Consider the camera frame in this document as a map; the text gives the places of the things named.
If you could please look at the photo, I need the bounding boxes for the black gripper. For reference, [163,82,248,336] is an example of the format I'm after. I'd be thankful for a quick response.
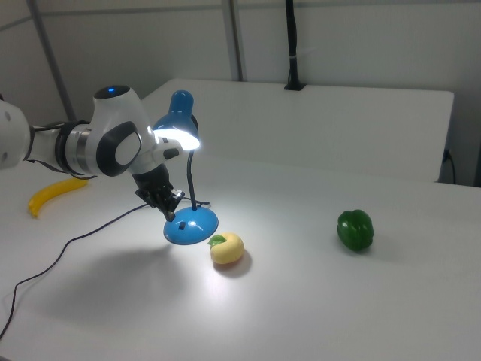
[132,165,186,221]

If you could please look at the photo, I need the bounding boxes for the yellow peach with green leaf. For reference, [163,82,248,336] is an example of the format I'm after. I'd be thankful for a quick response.
[207,232,246,266]

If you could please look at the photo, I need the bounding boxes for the black wall cable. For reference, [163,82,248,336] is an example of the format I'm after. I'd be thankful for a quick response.
[443,148,458,185]

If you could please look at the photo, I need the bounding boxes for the black lamp power cable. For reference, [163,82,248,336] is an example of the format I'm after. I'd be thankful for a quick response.
[0,200,212,339]

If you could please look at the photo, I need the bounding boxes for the green bell pepper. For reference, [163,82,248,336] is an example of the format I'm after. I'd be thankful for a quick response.
[336,209,375,253]

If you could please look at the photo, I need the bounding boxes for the yellow banana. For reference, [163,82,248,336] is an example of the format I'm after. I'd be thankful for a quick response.
[28,177,90,220]

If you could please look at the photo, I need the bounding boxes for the blue desk lamp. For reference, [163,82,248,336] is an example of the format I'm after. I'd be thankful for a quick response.
[152,89,219,245]

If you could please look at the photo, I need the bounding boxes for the black camera pole with clamp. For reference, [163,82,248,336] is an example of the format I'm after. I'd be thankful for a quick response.
[283,0,306,92]

